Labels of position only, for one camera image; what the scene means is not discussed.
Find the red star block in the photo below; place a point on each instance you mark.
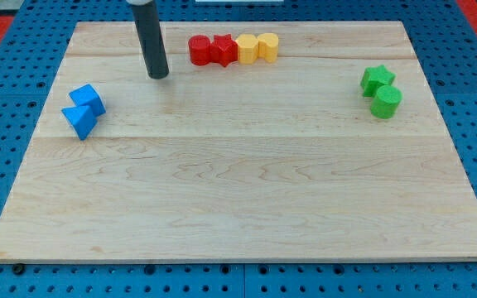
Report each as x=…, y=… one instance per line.
x=223, y=50

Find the green star block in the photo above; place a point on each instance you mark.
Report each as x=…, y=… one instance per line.
x=374, y=78

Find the light wooden board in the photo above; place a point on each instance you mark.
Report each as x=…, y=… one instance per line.
x=265, y=163

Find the yellow hexagon block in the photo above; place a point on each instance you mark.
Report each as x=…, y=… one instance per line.
x=247, y=48

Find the red cylinder block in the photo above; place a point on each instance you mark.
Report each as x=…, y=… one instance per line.
x=199, y=49

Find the yellow heart block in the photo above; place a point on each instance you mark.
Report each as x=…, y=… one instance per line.
x=268, y=44

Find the green cylinder block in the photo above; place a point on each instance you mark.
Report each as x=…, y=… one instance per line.
x=385, y=102

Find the blue triangle block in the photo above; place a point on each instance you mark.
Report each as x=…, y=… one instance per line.
x=81, y=118

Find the blue cube block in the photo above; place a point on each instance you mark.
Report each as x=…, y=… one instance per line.
x=86, y=95

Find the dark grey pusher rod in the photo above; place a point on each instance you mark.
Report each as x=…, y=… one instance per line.
x=146, y=18

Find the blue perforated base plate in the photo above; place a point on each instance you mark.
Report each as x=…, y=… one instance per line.
x=30, y=54

